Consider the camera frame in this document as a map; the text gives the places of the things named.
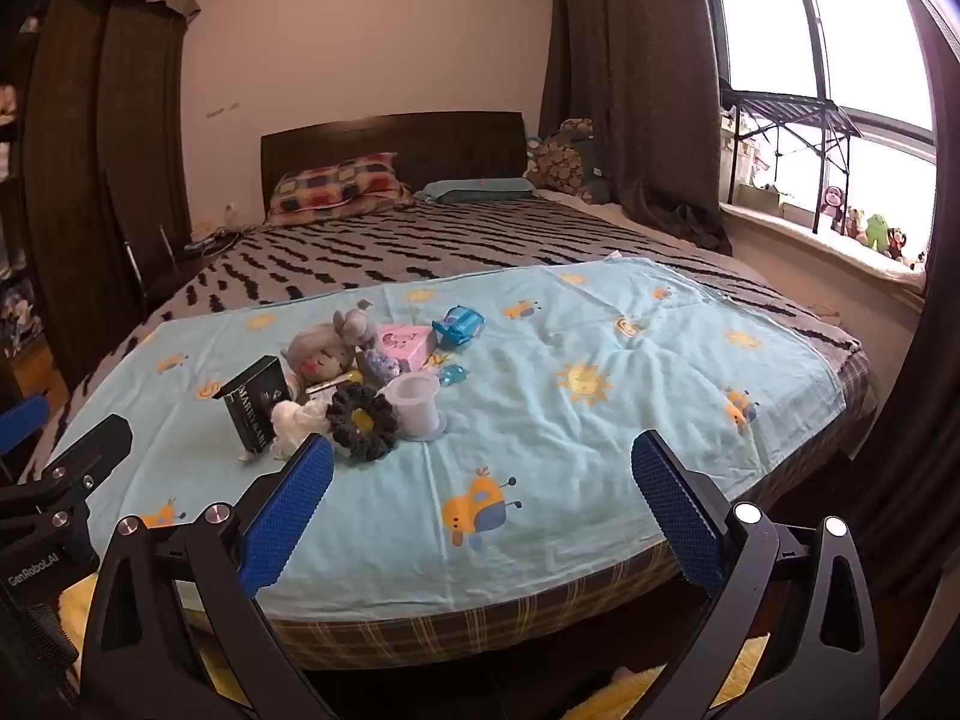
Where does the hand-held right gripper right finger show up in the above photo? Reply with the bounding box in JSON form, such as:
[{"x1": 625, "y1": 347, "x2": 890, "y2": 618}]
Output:
[{"x1": 631, "y1": 431, "x2": 882, "y2": 720}]

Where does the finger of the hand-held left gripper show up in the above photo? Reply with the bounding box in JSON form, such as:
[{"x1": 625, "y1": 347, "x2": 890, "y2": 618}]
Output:
[
  {"x1": 0, "y1": 414, "x2": 133, "y2": 541},
  {"x1": 0, "y1": 395, "x2": 50, "y2": 458}
]

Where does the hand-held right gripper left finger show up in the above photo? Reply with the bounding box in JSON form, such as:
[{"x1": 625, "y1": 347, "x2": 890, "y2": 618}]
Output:
[{"x1": 79, "y1": 433, "x2": 338, "y2": 720}]

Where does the purple frayed cloth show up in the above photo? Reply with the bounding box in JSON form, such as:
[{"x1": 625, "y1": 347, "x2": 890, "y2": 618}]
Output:
[{"x1": 358, "y1": 349, "x2": 402, "y2": 387}]

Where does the white fluffy toy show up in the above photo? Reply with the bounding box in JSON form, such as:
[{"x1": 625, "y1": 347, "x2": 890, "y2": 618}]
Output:
[{"x1": 270, "y1": 399, "x2": 331, "y2": 458}]

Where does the black printed box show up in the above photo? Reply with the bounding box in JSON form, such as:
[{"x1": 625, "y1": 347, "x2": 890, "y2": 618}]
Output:
[{"x1": 223, "y1": 357, "x2": 292, "y2": 455}]

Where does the light blue printed sheet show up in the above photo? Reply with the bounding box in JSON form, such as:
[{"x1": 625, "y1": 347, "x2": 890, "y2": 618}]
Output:
[{"x1": 49, "y1": 255, "x2": 863, "y2": 623}]

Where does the dark crocheted flower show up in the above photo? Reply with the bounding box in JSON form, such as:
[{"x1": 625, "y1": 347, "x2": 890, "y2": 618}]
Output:
[{"x1": 326, "y1": 382, "x2": 401, "y2": 462}]

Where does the grey plush doll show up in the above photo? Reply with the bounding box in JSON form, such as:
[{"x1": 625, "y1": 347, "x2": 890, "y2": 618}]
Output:
[{"x1": 289, "y1": 324, "x2": 368, "y2": 391}]

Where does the white plastic cup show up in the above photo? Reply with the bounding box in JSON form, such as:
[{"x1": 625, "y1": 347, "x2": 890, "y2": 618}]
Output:
[{"x1": 384, "y1": 373, "x2": 449, "y2": 442}]

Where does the cluttered storage shelf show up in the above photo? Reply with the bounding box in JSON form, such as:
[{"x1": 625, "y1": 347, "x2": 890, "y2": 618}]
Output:
[{"x1": 0, "y1": 82, "x2": 35, "y2": 361}]

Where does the grey plush elephant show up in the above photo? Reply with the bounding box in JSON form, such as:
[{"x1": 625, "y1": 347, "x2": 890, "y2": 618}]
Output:
[{"x1": 334, "y1": 300, "x2": 383, "y2": 346}]

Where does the pink printed box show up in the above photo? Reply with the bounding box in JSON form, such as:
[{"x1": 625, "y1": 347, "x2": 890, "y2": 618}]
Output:
[{"x1": 377, "y1": 325, "x2": 440, "y2": 374}]

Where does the blue wipes packet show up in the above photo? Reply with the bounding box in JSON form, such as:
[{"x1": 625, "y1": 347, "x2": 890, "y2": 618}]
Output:
[{"x1": 432, "y1": 305, "x2": 486, "y2": 350}]

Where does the brown curtain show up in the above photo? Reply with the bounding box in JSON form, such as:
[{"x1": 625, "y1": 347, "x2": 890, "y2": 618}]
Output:
[
  {"x1": 540, "y1": 0, "x2": 732, "y2": 256},
  {"x1": 847, "y1": 15, "x2": 960, "y2": 616}
]

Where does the dark wooden wardrobe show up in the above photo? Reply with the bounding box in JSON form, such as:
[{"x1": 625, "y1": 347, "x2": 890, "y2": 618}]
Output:
[{"x1": 19, "y1": 0, "x2": 200, "y2": 383}]

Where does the grey zigzag blanket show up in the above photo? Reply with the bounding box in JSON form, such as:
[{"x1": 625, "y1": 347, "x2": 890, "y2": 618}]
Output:
[{"x1": 56, "y1": 199, "x2": 863, "y2": 421}]

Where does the checkered colourful pillow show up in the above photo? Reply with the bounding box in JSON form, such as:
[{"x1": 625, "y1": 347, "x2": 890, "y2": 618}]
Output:
[{"x1": 266, "y1": 152, "x2": 413, "y2": 226}]

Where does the patterned brown cushion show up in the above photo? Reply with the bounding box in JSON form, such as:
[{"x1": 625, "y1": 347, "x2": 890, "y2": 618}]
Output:
[{"x1": 525, "y1": 118, "x2": 601, "y2": 203}]

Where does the blue pillow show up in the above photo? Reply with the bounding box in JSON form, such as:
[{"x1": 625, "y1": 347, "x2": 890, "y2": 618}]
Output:
[{"x1": 415, "y1": 178, "x2": 537, "y2": 205}]

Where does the dark wooden headboard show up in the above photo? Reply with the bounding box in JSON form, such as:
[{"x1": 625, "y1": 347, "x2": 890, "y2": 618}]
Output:
[{"x1": 260, "y1": 112, "x2": 528, "y2": 222}]

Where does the black folding rack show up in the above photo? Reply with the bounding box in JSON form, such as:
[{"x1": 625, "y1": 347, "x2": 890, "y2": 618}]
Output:
[{"x1": 720, "y1": 79, "x2": 863, "y2": 233}]

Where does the window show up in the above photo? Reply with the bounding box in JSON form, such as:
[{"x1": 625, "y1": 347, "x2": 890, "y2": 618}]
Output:
[{"x1": 705, "y1": 0, "x2": 935, "y2": 271}]

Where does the metal chair frame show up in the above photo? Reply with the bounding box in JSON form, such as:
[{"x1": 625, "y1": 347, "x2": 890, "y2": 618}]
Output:
[{"x1": 122, "y1": 223, "x2": 177, "y2": 316}]

